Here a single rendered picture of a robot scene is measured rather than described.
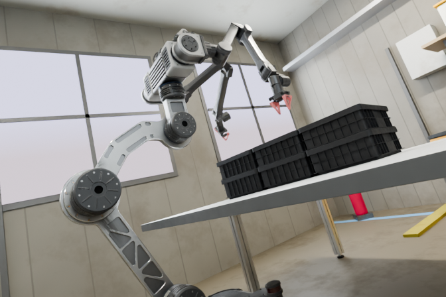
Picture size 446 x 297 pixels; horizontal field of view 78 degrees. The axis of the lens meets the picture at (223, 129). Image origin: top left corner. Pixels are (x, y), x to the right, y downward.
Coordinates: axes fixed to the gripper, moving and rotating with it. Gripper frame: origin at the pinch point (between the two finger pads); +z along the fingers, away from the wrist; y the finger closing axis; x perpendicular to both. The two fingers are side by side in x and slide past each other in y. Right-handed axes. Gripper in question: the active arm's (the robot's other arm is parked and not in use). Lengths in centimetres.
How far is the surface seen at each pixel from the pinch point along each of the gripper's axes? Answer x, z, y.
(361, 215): -240, 95, 87
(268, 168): 8.6, 26.2, 14.0
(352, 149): 6.9, 29.9, -28.7
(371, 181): 68, 40, -54
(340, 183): 67, 39, -47
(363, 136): 8.0, 26.3, -34.9
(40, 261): 77, 44, 200
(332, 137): 7.1, 22.6, -22.7
